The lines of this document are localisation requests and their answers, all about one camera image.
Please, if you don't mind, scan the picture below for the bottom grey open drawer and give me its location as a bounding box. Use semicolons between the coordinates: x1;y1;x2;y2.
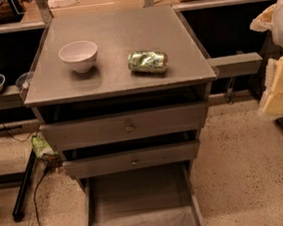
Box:
85;163;204;226

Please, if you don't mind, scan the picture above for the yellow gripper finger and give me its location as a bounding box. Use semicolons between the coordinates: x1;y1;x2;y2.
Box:
249;4;275;33

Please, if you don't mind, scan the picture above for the crushed green can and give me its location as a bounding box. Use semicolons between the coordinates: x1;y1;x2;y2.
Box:
128;51;167;74

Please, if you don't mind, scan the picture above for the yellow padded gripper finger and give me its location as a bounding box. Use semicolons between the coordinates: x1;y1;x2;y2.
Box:
258;57;283;120

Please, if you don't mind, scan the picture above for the small clear glass bowl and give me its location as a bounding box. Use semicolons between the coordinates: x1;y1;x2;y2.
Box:
15;72;34;90

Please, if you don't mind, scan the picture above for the middle grey drawer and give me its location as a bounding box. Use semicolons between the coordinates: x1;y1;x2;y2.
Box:
64;139;199;179

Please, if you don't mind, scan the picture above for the green snack bag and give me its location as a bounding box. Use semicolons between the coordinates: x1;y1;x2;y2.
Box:
31;135;60;161

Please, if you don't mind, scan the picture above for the black floor cable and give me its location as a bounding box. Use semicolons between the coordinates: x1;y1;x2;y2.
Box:
30;165;56;226

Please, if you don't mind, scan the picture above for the black metal leg bar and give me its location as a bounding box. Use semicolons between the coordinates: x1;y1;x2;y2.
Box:
12;151;36;222

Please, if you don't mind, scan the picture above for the white ceramic bowl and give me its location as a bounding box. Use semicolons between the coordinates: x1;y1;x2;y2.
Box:
58;40;99;73

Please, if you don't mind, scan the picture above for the top grey drawer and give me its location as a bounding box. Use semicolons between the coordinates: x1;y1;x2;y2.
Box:
40;102;208;151

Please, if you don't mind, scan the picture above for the grey drawer cabinet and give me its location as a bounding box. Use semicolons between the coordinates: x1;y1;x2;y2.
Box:
14;0;229;196

